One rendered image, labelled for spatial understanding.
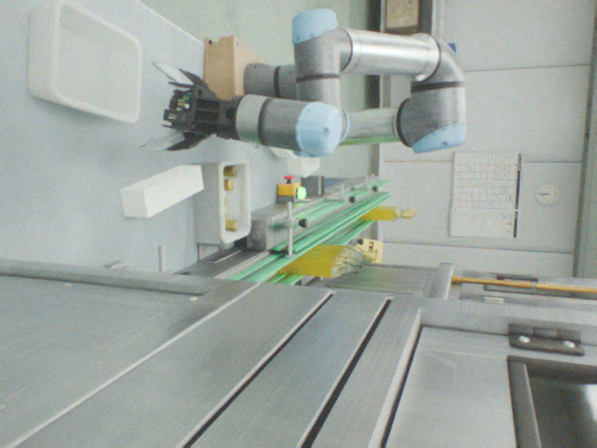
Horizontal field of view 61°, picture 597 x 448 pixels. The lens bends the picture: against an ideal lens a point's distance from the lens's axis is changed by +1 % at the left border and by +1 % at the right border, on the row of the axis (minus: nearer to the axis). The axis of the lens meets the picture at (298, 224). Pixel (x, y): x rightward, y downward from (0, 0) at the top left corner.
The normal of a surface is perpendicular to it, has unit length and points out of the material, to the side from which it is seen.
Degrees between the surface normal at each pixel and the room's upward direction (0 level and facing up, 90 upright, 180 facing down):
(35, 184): 0
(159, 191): 0
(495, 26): 90
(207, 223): 90
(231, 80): 88
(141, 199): 90
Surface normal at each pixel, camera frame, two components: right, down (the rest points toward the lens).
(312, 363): -0.01, -0.99
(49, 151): 0.94, 0.04
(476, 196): -0.34, 0.16
